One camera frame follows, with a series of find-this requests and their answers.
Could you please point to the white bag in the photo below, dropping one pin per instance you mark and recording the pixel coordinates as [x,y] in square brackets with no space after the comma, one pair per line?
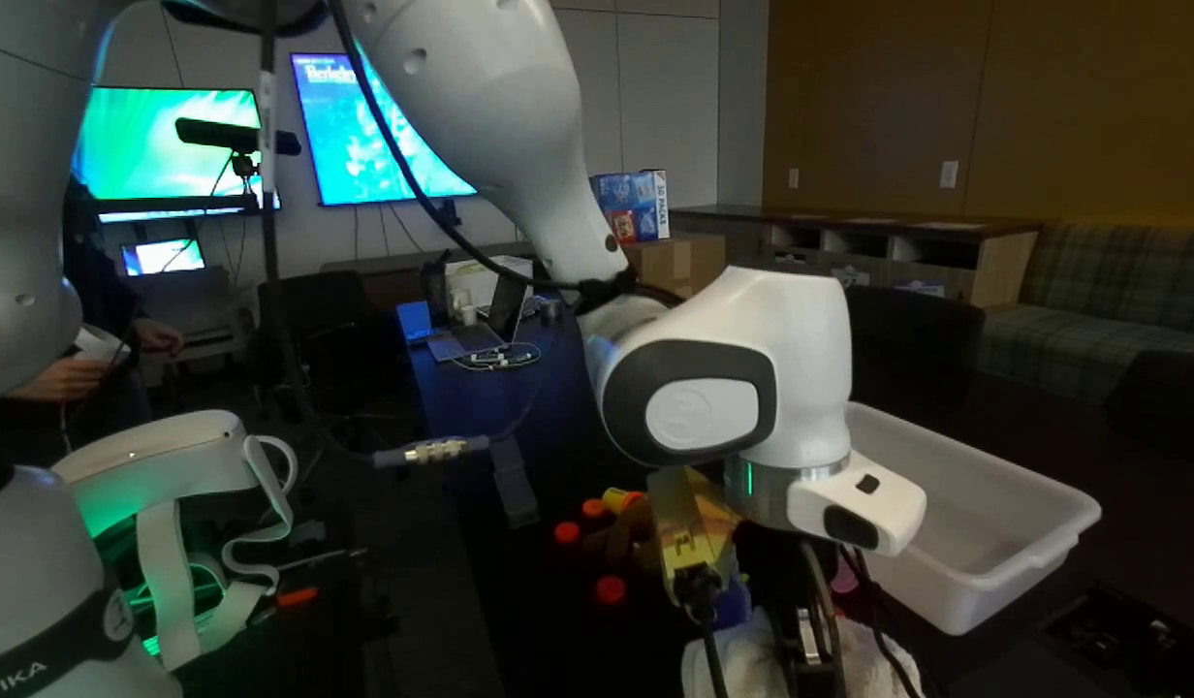
[466,286]

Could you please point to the person in dark clothes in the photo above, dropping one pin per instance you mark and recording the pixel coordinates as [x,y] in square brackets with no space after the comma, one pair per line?
[97,298]

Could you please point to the yellow toy peg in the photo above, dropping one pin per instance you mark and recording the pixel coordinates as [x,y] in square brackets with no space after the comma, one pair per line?
[616,502]

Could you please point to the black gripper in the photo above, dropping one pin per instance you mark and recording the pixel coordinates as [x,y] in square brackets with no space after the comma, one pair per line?
[792,582]

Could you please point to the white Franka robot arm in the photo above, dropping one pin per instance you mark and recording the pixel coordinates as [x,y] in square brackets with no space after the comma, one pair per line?
[492,130]

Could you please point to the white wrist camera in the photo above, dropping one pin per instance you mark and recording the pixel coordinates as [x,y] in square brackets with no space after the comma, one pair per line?
[854,500]

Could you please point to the white plastic bin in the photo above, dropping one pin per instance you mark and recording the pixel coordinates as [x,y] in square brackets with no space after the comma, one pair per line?
[998,518]

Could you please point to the green lit monitor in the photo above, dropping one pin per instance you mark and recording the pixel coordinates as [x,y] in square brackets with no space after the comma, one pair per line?
[157,140]

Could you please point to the small bright screen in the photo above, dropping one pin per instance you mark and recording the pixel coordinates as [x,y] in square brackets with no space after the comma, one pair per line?
[162,258]

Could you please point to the white wall outlet plate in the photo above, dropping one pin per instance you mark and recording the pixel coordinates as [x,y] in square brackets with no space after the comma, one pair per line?
[948,176]

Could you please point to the wooden low shelf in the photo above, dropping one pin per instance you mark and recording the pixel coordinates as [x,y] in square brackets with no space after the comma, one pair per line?
[881,255]

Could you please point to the large wall TV screen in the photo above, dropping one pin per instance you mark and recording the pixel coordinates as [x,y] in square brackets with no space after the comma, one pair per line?
[325,157]

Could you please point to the red toy disc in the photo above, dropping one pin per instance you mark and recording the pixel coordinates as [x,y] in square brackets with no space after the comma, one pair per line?
[610,593]
[568,533]

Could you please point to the cardboard box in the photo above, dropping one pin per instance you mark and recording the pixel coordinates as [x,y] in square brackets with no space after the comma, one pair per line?
[678,264]

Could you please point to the green plaid couch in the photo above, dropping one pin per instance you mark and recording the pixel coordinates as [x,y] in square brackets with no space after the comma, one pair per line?
[1113,313]

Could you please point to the black chair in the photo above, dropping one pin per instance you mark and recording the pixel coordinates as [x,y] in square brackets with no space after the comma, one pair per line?
[1170,478]
[913,345]

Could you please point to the black camera on stand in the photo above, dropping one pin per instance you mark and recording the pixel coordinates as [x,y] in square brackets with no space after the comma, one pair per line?
[213,134]

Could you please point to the blue printed box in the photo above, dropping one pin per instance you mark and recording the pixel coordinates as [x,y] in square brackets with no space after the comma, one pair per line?
[638,209]

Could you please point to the white VR controller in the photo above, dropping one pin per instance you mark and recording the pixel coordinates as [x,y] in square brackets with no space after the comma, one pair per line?
[100,346]

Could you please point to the open laptop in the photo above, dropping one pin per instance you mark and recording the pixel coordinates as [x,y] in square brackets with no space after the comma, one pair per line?
[506,313]

